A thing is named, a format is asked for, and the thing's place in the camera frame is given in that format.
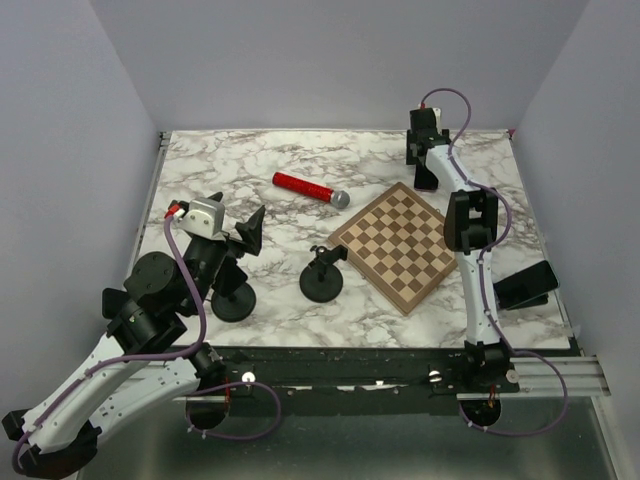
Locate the black phone stand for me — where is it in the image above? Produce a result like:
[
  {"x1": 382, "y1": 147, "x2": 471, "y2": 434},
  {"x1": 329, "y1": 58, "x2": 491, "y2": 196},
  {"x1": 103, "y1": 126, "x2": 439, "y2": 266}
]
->
[
  {"x1": 210, "y1": 258, "x2": 257, "y2": 323},
  {"x1": 299, "y1": 245, "x2": 348, "y2": 303}
]

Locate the purple case phone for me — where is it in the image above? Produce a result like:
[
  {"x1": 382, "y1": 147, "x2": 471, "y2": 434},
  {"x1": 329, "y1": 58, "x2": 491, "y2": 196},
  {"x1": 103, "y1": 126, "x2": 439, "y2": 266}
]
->
[{"x1": 414, "y1": 163, "x2": 439, "y2": 192}]

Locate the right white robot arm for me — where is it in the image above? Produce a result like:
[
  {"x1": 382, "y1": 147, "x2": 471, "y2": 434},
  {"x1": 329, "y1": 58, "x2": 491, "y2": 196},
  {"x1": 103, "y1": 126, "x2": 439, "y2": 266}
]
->
[{"x1": 406, "y1": 105, "x2": 509, "y2": 392}]

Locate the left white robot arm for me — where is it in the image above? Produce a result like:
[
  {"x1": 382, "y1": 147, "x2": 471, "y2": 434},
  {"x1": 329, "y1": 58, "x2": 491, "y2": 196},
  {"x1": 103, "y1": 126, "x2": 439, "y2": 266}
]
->
[{"x1": 2, "y1": 193, "x2": 266, "y2": 479}]

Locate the black phone right side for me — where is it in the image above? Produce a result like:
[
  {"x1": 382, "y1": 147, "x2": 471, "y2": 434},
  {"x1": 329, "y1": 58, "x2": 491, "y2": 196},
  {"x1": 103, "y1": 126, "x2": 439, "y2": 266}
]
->
[{"x1": 493, "y1": 260, "x2": 559, "y2": 310}]

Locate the red toy microphone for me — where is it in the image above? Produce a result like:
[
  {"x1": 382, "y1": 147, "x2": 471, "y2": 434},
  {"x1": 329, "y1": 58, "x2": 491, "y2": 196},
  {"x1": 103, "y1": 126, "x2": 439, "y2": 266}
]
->
[{"x1": 272, "y1": 172, "x2": 351, "y2": 209}]

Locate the wooden chessboard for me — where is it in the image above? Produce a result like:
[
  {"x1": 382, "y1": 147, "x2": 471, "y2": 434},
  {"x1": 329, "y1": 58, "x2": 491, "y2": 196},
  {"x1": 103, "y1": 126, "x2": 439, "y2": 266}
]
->
[{"x1": 328, "y1": 182, "x2": 457, "y2": 316}]

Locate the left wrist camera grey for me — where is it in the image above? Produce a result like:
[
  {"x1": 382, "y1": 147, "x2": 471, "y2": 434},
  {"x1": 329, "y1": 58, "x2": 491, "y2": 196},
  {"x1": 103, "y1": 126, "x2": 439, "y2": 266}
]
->
[{"x1": 178, "y1": 197, "x2": 225, "y2": 241}]

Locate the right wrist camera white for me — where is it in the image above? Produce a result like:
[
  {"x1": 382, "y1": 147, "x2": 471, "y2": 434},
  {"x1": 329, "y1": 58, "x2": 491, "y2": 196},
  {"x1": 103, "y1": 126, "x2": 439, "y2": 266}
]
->
[{"x1": 432, "y1": 107, "x2": 442, "y2": 133}]

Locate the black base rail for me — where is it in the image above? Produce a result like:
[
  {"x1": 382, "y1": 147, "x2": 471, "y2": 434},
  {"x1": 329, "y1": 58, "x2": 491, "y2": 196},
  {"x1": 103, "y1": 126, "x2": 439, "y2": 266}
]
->
[{"x1": 164, "y1": 344, "x2": 521, "y2": 416}]

